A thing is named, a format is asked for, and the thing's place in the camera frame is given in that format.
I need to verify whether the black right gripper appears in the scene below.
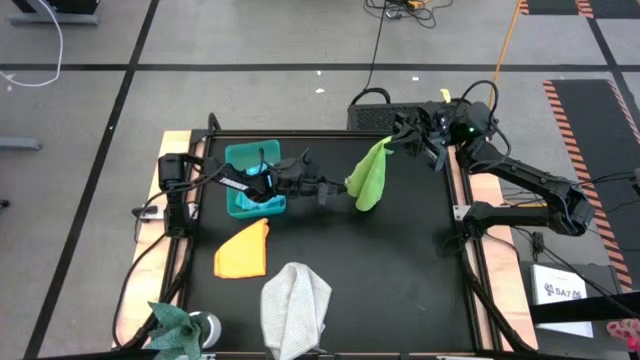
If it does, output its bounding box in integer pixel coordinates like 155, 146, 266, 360
385, 101, 497, 161

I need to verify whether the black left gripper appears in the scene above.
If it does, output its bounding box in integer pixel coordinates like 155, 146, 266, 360
269, 158, 349, 205

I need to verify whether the green microfiber towel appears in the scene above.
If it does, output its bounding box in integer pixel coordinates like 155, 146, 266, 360
344, 135, 396, 213

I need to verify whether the light blue microfiber towel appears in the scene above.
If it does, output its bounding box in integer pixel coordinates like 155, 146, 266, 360
242, 162, 274, 177

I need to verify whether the teal microfiber towel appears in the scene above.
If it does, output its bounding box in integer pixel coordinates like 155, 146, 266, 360
233, 192, 284, 211

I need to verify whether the teal plastic bin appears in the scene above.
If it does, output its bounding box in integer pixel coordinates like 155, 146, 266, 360
224, 139, 288, 220

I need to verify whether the orange microfiber towel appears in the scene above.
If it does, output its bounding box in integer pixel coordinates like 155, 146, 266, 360
213, 217, 271, 280

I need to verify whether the grey microfiber towel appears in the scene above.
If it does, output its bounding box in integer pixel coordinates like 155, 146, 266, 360
259, 260, 333, 360

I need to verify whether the black computer case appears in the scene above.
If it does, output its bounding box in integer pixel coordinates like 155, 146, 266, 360
346, 101, 436, 133

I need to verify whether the grey round roll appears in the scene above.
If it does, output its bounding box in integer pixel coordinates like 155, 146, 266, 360
188, 310, 223, 350

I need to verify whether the large black hazard-striped mat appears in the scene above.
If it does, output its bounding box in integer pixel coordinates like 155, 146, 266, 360
542, 78, 640, 295

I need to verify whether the small black hazard-striped mat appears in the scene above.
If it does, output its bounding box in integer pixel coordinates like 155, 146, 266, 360
517, 0, 640, 21

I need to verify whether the teal paper plant ornament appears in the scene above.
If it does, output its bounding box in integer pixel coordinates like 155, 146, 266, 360
143, 301, 212, 360

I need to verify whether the white SA7 sign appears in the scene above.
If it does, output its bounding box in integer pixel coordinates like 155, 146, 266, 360
529, 263, 595, 339

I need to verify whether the pink object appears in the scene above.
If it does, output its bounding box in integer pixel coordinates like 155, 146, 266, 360
605, 319, 640, 352

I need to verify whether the grey floor bar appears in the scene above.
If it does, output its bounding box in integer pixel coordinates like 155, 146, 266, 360
0, 136, 47, 152

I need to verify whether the grey desk foot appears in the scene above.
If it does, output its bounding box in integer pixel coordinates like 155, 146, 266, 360
6, 12, 100, 27

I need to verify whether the black table frame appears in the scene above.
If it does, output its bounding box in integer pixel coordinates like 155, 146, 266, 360
169, 113, 539, 360

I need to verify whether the black floor cable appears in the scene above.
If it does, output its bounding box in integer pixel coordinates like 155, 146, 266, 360
349, 0, 392, 106

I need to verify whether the black cable tangle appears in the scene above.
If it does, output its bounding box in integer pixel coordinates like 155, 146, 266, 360
363, 0, 455, 30

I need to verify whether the orange-yellow cable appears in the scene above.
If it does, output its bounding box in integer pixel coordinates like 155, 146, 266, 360
488, 0, 524, 109

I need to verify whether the black cable bundle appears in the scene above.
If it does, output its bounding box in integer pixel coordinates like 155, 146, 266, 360
451, 230, 534, 354
112, 229, 197, 351

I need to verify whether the black metal bracket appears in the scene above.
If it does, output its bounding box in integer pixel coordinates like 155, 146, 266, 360
131, 203, 166, 222

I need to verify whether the black camera mount beam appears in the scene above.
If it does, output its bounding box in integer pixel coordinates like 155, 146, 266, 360
528, 291, 640, 325

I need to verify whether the white floor cable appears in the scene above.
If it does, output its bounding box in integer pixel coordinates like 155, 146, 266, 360
0, 0, 65, 89

